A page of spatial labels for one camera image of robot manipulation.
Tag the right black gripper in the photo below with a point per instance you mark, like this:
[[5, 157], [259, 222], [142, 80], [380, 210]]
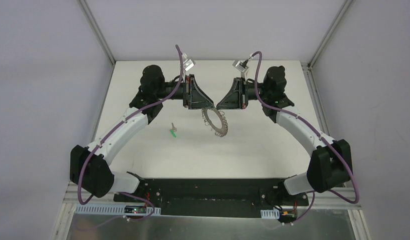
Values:
[[241, 92]]

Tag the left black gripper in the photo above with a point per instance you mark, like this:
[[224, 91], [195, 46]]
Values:
[[188, 91]]

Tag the metal disc with key rings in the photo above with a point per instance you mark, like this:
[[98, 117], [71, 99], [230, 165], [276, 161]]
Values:
[[216, 120]]

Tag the silver key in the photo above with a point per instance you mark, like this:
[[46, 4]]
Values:
[[174, 129]]

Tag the green plastic key tag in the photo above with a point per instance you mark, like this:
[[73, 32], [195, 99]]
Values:
[[173, 133]]

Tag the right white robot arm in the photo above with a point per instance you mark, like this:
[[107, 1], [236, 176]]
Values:
[[330, 160]]

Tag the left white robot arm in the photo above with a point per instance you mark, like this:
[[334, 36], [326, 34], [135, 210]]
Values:
[[90, 165]]

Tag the left controller board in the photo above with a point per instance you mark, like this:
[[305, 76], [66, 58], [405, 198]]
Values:
[[132, 210]]

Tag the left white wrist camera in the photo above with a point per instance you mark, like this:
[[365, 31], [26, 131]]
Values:
[[188, 64]]

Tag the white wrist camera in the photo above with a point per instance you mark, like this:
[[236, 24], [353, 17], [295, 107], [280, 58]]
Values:
[[241, 65], [188, 64]]

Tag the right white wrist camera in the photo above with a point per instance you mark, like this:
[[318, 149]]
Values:
[[241, 65]]

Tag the aluminium frame rail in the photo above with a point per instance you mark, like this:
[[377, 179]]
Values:
[[88, 13]]

